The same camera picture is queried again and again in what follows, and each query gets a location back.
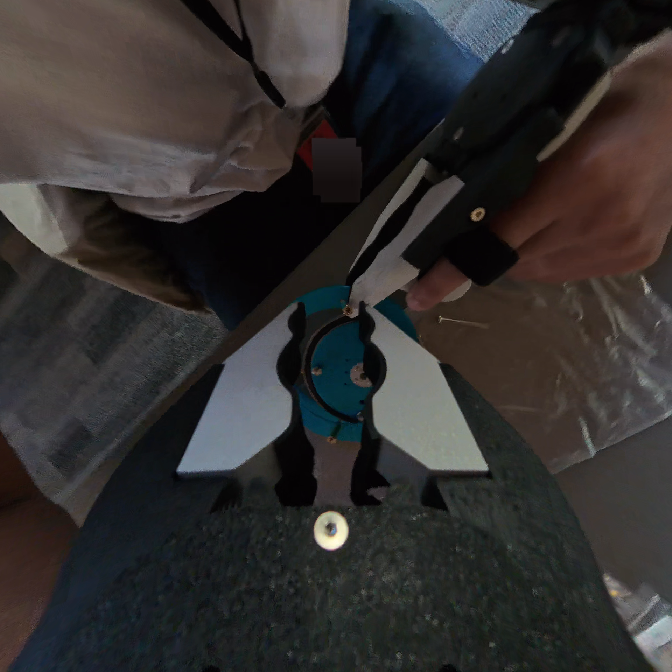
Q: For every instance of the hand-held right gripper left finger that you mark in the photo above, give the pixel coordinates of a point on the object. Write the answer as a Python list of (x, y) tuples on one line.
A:
[(241, 414)]

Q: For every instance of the long steel screw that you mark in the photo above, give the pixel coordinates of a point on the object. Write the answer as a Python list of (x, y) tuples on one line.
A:
[(462, 321)]

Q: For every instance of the red id badge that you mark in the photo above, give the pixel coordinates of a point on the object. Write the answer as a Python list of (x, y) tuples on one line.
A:
[(317, 136)]

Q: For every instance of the grey desk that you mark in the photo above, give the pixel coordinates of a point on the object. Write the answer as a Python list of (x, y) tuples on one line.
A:
[(498, 367)]

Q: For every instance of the person's left hand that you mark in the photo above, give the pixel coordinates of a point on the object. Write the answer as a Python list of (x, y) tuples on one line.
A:
[(593, 199)]

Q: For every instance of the person's beige shirt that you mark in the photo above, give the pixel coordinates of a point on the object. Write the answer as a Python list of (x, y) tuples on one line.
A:
[(131, 105)]

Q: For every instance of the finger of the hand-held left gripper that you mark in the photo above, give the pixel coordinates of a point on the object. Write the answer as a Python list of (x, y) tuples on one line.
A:
[(399, 252), (407, 183)]

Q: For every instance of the blue round metal turntable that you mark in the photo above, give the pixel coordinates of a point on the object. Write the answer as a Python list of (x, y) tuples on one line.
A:
[(336, 378)]

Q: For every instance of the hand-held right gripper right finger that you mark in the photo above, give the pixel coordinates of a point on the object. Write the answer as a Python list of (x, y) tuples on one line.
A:
[(425, 414)]

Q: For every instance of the clear plastic bag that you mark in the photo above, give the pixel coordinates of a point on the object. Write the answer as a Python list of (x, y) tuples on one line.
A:
[(577, 367)]

